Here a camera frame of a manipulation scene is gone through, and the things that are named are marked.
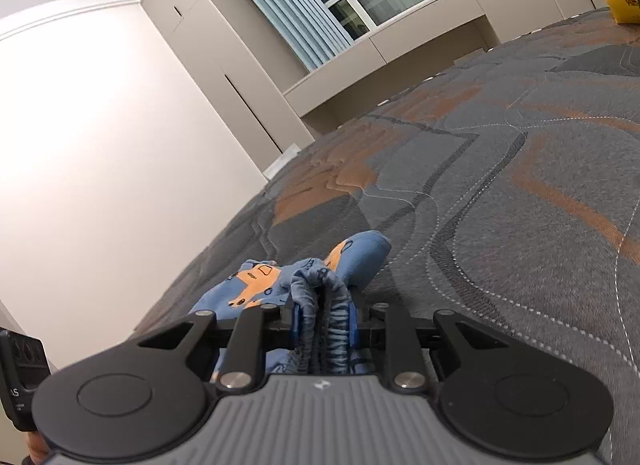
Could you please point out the bed with grey orange quilt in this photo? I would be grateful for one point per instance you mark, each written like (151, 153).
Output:
(500, 185)

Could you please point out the beige built-in wardrobe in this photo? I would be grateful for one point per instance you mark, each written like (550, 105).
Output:
(430, 25)

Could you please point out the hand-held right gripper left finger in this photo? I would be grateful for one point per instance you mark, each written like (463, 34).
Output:
(296, 322)

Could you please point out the blue pants with orange print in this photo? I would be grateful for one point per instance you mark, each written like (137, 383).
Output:
(350, 257)

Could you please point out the light blue curtain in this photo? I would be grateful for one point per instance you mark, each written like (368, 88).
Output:
(295, 10)

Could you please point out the white sheet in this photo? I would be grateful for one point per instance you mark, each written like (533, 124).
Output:
(282, 160)

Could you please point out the person's left hand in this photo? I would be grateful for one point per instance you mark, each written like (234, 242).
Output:
(36, 450)

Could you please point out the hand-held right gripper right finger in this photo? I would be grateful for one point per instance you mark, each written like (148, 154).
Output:
(353, 326)

